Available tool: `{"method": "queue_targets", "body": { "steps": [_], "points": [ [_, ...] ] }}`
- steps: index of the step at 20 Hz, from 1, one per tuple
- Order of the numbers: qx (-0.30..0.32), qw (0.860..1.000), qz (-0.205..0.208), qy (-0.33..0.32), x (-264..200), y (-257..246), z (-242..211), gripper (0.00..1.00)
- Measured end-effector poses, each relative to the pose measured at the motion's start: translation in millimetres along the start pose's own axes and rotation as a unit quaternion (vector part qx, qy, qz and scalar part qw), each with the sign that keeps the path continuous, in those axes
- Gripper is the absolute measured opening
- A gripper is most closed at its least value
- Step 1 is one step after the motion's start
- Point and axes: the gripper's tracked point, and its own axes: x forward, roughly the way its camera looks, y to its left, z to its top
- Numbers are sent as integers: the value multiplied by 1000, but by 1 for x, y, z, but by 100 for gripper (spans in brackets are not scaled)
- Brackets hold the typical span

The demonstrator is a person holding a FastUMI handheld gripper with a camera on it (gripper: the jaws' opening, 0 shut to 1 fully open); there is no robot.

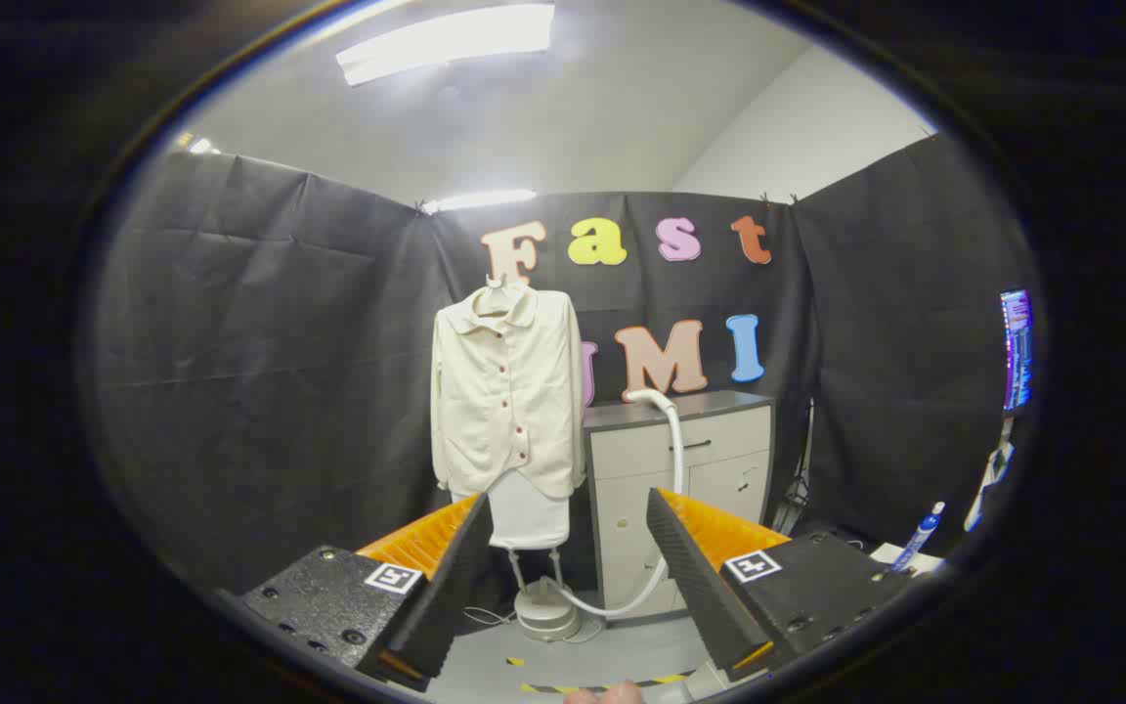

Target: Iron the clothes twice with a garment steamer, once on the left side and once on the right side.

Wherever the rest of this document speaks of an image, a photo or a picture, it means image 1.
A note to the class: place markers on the yellow black floor tape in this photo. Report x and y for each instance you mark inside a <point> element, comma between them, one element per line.
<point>602,686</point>

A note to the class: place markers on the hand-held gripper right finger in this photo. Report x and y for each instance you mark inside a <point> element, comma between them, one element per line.
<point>705,596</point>

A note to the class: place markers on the white clothes hanger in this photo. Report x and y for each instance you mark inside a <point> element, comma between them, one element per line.
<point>497,284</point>

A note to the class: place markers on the blue capped pen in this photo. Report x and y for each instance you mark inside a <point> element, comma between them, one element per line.
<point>918,538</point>

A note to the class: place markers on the narrow ceiling light strip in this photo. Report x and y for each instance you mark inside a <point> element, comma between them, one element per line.
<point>480,199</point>

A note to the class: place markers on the grey drawer cabinet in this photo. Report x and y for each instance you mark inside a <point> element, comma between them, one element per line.
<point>719,440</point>

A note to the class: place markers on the white paper sheet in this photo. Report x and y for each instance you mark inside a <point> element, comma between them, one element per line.
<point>890,554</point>

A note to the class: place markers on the white garment steamer head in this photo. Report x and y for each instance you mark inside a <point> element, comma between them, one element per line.
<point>656,398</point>

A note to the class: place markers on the large ceiling light panel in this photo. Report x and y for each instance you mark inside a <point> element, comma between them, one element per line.
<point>446,41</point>

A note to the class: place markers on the white garment steamer base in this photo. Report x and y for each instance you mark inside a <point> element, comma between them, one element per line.
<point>545,614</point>

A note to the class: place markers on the computer monitor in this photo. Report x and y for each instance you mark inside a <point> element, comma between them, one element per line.
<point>1017,347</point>

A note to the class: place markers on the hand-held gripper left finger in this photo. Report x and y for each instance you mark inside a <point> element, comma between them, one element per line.
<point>446,606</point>

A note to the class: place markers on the cream button-up shirt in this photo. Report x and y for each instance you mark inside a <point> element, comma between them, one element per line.
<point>504,391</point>

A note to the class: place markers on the black backdrop cloth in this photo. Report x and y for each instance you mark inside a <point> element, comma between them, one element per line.
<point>260,372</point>

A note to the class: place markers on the small ceiling light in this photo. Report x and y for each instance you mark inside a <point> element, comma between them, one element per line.
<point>199,145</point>

